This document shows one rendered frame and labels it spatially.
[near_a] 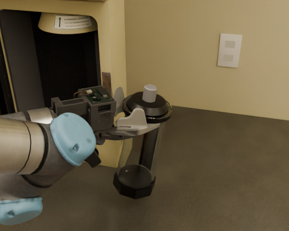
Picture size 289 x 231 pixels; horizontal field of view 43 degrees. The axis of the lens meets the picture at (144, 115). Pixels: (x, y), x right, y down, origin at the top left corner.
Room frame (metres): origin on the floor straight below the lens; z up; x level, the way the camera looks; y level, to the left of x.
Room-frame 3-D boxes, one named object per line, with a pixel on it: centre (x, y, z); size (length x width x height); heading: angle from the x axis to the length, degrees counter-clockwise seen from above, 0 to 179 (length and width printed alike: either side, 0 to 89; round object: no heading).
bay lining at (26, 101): (0.98, 0.20, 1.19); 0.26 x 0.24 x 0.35; 75
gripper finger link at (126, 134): (0.62, 0.06, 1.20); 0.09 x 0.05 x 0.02; 94
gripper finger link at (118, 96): (0.71, 0.05, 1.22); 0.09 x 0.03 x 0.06; 142
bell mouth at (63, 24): (0.95, 0.19, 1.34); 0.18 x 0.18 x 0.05
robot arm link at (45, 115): (0.58, 0.19, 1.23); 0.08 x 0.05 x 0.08; 28
